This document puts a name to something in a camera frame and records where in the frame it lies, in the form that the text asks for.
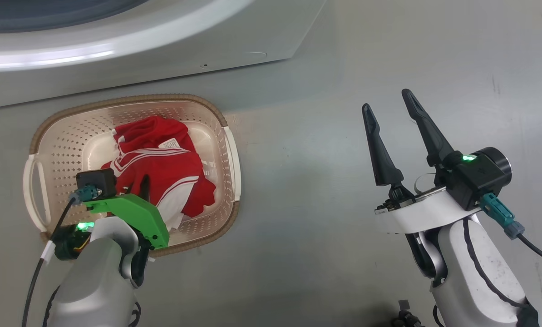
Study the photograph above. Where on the red and white garment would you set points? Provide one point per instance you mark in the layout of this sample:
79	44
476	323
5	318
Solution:
171	172

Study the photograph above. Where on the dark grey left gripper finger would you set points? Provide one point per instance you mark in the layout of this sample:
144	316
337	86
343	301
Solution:
145	188

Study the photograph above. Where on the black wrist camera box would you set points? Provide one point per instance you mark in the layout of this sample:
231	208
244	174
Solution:
96	181
480	179

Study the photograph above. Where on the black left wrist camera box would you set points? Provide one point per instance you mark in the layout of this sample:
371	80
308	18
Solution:
96	181

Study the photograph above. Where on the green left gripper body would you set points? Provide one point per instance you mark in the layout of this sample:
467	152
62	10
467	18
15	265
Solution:
139	218

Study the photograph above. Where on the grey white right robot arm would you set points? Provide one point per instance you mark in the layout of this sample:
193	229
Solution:
489	254

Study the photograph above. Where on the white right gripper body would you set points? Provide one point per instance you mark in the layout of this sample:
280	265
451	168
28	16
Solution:
425	213

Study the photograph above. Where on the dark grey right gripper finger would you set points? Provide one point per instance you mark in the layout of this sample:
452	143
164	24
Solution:
382	159
427	131

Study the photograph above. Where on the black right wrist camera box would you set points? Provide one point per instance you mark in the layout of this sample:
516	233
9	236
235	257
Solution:
480	179

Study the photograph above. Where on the cream perforated laundry basket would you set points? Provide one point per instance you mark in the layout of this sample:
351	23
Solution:
57	150

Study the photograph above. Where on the white front-load washing machine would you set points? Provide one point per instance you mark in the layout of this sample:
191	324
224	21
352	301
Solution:
162	68

